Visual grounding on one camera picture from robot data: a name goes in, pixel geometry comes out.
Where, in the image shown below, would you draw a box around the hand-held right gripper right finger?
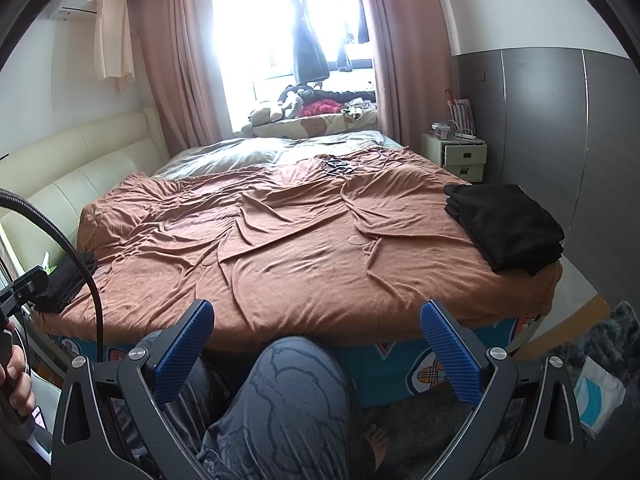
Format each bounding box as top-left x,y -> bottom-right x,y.
420,300 -> 587,480

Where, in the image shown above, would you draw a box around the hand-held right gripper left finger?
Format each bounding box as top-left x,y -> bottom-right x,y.
52,298 -> 216,480

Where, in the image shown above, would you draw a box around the black pants with printed lining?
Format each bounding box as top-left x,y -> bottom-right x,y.
443,183 -> 566,277

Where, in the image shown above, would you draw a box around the person's left hand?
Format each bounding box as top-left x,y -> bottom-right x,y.
0,345 -> 35,417

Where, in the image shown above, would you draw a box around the dark cloth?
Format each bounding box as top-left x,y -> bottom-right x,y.
31,251 -> 99,315

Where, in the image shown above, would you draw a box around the person's grey patterned trousers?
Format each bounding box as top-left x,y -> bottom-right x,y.
107,330 -> 373,480

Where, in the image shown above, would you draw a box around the person's bare foot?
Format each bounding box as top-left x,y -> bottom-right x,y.
361,424 -> 390,473

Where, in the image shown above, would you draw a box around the orange-brown blanket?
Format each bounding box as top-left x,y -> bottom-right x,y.
32,147 -> 563,353

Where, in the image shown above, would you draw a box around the cream padded headboard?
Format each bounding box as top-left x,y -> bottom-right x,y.
0,104 -> 172,281

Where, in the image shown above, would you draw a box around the yellow and grey floor mat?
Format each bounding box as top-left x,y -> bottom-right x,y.
515,259 -> 618,356

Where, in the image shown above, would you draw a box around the white and blue packet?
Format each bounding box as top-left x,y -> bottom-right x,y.
571,356 -> 627,437

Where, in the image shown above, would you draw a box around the grey shaggy rug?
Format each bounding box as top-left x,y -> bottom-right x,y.
510,301 -> 640,466

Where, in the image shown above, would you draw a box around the white nightstand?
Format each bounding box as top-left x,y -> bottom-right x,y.
419,132 -> 488,184

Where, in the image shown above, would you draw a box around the beige pillow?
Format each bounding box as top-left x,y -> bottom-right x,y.
150,130 -> 406,181

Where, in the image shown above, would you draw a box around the grey wardrobe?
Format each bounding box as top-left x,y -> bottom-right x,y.
452,46 -> 640,291

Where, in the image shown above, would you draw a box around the stuffed toy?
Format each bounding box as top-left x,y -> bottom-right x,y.
244,91 -> 306,127

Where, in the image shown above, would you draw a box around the hanging cream cloth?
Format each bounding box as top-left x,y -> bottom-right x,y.
94,0 -> 137,94

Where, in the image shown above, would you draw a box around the bear print pillow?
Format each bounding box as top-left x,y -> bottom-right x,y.
251,110 -> 379,139

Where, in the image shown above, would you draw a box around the pink curtain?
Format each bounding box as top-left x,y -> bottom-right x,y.
351,0 -> 455,150
139,0 -> 237,157

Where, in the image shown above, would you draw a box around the red cloth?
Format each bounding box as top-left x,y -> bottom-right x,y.
298,100 -> 342,119

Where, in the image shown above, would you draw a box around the small hanging dark garment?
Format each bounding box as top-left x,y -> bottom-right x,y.
354,0 -> 372,45
334,35 -> 354,74

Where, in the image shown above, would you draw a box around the hanging dark coat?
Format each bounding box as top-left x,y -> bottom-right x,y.
288,0 -> 332,86

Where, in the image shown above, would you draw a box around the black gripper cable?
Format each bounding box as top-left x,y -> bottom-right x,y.
0,187 -> 104,361

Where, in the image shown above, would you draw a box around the black cables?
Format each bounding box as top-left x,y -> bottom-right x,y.
317,151 -> 401,179

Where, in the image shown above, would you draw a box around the rack of items by wall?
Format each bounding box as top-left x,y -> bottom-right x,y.
446,89 -> 474,136

